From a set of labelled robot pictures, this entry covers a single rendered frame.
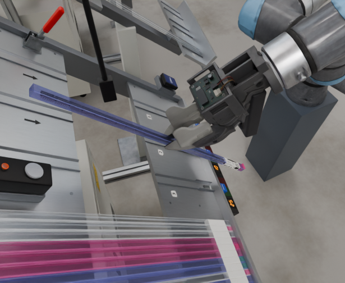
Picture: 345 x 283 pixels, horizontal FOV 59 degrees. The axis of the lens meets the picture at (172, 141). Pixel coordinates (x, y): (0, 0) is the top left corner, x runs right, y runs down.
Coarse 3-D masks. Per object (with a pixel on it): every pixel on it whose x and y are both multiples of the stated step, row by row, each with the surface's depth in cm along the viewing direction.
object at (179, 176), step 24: (144, 96) 82; (144, 120) 74; (168, 120) 83; (144, 144) 69; (168, 168) 69; (192, 168) 76; (168, 192) 64; (192, 192) 70; (168, 216) 60; (192, 216) 65; (216, 216) 71
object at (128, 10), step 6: (108, 0) 80; (114, 0) 81; (120, 6) 82; (126, 6) 84; (132, 12) 85; (138, 12) 87; (138, 18) 87; (144, 18) 87; (150, 24) 90; (156, 24) 91; (162, 30) 92; (174, 36) 96; (180, 42) 98; (186, 42) 99; (192, 48) 102; (198, 48) 104
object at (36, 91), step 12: (36, 96) 36; (48, 96) 37; (60, 96) 38; (72, 108) 39; (84, 108) 40; (96, 108) 42; (96, 120) 43; (108, 120) 43; (120, 120) 45; (132, 132) 47; (144, 132) 48; (156, 132) 51; (204, 156) 60; (216, 156) 63; (240, 168) 70
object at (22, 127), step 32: (0, 32) 58; (0, 64) 53; (32, 64) 59; (64, 64) 66; (0, 96) 49; (0, 128) 46; (32, 128) 50; (64, 128) 55; (32, 160) 46; (64, 160) 51; (64, 192) 47
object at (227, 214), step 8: (184, 104) 91; (200, 160) 82; (208, 160) 80; (208, 168) 79; (208, 176) 79; (216, 176) 78; (216, 184) 76; (216, 192) 76; (224, 200) 73; (224, 208) 73; (224, 216) 73; (232, 216) 72; (232, 224) 71; (240, 232) 70; (240, 240) 68; (240, 248) 68; (248, 256) 66; (248, 264) 66; (256, 272) 65; (256, 280) 64
